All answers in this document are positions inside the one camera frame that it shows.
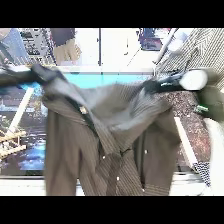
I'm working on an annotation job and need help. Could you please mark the person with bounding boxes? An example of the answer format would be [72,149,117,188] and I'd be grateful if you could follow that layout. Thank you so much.
[49,28,83,66]

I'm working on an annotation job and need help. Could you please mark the brown striped shirt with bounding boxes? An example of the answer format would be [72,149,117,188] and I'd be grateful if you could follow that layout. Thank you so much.
[39,77,183,197]

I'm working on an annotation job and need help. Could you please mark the black white checked garment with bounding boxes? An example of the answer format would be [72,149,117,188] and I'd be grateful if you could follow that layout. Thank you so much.
[194,161,212,187]

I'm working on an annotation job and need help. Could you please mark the blue garment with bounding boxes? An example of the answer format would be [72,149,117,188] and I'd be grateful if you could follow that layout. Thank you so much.
[0,28,32,67]

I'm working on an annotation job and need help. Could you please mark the grey herringbone garment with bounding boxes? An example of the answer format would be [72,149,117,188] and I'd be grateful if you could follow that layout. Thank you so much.
[155,28,224,92]

